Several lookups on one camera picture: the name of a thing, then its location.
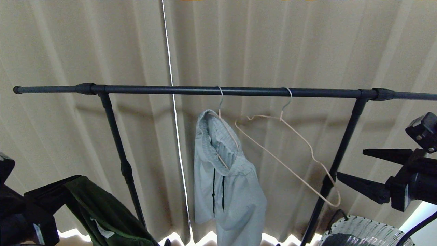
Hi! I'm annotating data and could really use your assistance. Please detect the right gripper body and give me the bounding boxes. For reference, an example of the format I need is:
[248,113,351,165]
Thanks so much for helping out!
[386,149,437,213]

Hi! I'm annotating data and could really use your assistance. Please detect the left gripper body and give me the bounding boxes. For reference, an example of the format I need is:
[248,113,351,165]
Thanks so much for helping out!
[0,184,60,246]

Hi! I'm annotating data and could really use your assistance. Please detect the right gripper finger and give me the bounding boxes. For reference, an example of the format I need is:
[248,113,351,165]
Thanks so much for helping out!
[336,172,391,205]
[363,149,415,165]

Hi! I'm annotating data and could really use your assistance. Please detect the green printed garment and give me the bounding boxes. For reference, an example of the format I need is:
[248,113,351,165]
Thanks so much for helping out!
[64,175,160,246]

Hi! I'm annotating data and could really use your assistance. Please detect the pink clothes hanger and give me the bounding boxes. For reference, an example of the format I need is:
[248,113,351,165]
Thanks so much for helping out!
[208,86,240,170]
[235,88,341,208]

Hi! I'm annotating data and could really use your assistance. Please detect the pale grey shorts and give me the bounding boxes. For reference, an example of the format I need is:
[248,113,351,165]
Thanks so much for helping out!
[194,109,268,246]

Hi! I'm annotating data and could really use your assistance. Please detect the white laundry basket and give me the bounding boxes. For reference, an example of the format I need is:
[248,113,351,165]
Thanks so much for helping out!
[319,210,415,246]

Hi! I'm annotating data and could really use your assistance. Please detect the black clothes rack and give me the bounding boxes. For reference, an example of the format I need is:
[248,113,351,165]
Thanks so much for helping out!
[13,83,437,246]

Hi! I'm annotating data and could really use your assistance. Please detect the beige curtain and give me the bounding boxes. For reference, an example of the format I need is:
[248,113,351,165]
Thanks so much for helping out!
[0,0,437,245]

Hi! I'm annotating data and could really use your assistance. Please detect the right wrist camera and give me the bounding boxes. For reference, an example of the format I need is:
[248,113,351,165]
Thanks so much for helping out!
[405,113,437,153]

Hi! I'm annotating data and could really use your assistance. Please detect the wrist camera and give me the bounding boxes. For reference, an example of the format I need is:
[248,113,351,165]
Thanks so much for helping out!
[405,113,437,153]
[0,153,16,187]

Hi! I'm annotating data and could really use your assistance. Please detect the black cable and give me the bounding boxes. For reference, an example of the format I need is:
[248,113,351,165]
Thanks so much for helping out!
[396,211,437,246]

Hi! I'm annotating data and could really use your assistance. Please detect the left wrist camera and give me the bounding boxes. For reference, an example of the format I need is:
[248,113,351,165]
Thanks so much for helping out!
[0,153,16,187]

